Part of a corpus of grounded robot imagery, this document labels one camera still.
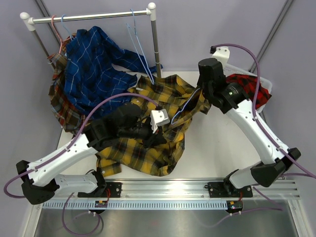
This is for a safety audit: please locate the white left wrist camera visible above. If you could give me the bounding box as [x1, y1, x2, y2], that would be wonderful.
[150, 109, 170, 133]

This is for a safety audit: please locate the white clothes rack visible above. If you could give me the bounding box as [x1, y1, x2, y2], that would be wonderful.
[20, 2, 162, 78]

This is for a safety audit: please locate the white plastic basket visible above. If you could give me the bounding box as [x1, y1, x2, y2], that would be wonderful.
[223, 64, 272, 113]

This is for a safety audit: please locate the blue plaid shirt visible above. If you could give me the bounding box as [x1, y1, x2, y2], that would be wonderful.
[63, 26, 164, 119]

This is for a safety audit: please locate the aluminium mounting rail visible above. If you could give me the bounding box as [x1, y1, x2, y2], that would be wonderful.
[44, 179, 300, 202]

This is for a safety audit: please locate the yellow black plaid shirt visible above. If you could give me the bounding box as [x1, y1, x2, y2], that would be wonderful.
[95, 74, 212, 177]

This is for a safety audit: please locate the white slotted cable duct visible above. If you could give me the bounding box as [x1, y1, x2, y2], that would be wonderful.
[42, 200, 228, 210]

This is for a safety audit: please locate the pink wire hanger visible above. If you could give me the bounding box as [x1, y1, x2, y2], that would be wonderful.
[51, 15, 67, 56]

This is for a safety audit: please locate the brown orange plaid shirt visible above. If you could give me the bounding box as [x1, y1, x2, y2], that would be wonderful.
[48, 38, 85, 135]

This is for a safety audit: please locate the light blue hanger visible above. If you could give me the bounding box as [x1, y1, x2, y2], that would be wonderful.
[61, 14, 75, 41]
[170, 87, 200, 125]
[126, 9, 155, 85]

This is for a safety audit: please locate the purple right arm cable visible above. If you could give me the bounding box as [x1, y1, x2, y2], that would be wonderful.
[211, 43, 316, 228]

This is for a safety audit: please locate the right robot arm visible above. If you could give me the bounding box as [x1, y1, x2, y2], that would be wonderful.
[197, 58, 301, 197]

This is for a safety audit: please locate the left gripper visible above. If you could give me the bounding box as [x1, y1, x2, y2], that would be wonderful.
[119, 118, 167, 150]

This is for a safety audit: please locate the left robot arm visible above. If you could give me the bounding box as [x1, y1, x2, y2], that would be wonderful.
[16, 103, 170, 205]

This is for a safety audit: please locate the red black plaid shirt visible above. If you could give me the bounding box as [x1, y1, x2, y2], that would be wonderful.
[226, 74, 272, 109]

